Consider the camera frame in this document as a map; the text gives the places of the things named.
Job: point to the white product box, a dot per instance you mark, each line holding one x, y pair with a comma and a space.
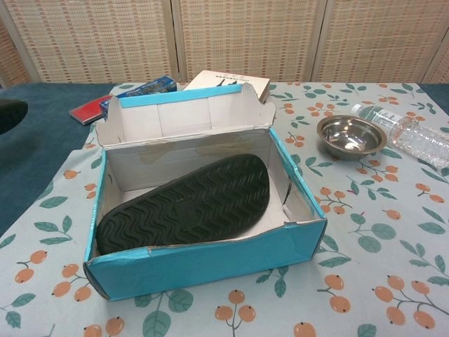
245, 84

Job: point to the woven bamboo screen panel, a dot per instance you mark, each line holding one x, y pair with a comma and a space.
445, 70
5, 70
87, 38
379, 38
245, 35

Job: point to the red stamp pad case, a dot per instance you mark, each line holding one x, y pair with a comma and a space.
87, 109

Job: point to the stainless steel bowl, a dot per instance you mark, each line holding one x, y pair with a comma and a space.
350, 140

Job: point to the floral patterned tablecloth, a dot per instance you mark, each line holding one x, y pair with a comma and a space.
350, 245

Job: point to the blue cardboard shoe box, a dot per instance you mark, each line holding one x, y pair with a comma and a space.
210, 270

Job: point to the blue marker pack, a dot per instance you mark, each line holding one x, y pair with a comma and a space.
151, 86

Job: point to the clear plastic water bottle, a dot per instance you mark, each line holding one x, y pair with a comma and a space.
414, 133

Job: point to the black slipper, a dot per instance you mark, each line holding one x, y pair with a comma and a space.
12, 116
182, 210

